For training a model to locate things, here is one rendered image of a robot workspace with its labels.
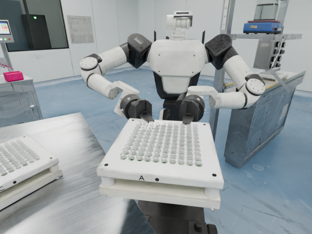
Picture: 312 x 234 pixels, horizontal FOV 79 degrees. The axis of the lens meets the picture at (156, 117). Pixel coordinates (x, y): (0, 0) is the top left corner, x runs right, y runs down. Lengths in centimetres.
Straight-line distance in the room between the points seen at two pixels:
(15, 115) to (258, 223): 262
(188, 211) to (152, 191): 103
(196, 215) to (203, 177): 105
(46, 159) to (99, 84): 36
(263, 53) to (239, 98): 78
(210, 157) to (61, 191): 45
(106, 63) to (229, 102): 58
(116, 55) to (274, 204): 162
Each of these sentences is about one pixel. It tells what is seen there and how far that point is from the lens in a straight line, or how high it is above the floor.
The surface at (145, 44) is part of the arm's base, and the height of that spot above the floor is 120.
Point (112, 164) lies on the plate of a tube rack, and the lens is 41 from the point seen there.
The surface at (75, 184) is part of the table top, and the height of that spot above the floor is 83.
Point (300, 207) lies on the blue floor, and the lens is 201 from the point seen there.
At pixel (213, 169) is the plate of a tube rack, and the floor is 102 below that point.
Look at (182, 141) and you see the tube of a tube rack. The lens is 46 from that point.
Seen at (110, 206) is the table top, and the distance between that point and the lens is 58.
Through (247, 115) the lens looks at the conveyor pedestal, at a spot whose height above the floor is 58.
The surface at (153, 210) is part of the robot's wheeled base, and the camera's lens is 141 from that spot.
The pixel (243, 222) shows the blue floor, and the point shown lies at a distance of 170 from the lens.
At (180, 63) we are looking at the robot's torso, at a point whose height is 112.
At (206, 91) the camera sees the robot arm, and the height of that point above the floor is 105.
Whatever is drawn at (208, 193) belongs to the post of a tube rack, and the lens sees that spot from 40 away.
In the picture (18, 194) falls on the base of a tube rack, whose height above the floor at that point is 85.
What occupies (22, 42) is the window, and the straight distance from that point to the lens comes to 556.
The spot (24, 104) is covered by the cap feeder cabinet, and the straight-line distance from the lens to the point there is 271.
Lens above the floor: 126
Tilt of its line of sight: 24 degrees down
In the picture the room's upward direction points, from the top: straight up
